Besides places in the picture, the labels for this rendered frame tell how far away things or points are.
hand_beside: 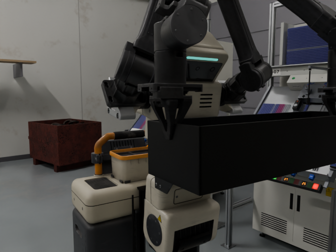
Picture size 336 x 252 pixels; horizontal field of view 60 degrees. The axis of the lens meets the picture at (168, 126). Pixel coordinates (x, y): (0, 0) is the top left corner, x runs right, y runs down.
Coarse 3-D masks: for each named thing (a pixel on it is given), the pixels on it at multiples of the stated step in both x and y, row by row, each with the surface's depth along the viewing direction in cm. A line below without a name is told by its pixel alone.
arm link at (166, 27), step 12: (180, 0) 45; (192, 0) 42; (156, 12) 52; (168, 12) 50; (180, 12) 42; (192, 12) 42; (204, 12) 43; (168, 24) 42; (180, 24) 42; (192, 24) 42; (204, 24) 43; (168, 36) 44; (180, 36) 42; (192, 36) 42; (180, 48) 46
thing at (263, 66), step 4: (256, 64) 98; (260, 64) 98; (264, 64) 98; (260, 68) 96; (264, 68) 97; (268, 68) 98; (240, 72) 100; (264, 72) 96; (268, 72) 98; (236, 76) 102; (264, 76) 96; (268, 76) 98; (264, 84) 102
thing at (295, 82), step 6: (288, 78) 221; (294, 78) 217; (300, 78) 213; (306, 78) 210; (312, 78) 206; (318, 78) 203; (324, 78) 200; (288, 84) 220; (294, 84) 216; (300, 84) 213
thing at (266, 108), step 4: (264, 104) 227; (268, 104) 225; (272, 104) 222; (276, 104) 220; (280, 104) 217; (284, 104) 215; (288, 104) 213; (260, 108) 227; (264, 108) 224; (268, 108) 222; (272, 108) 220; (276, 108) 217; (280, 108) 215; (284, 108) 213; (288, 108) 211; (260, 112) 224; (264, 112) 222; (268, 112) 219; (272, 112) 217; (276, 112) 215
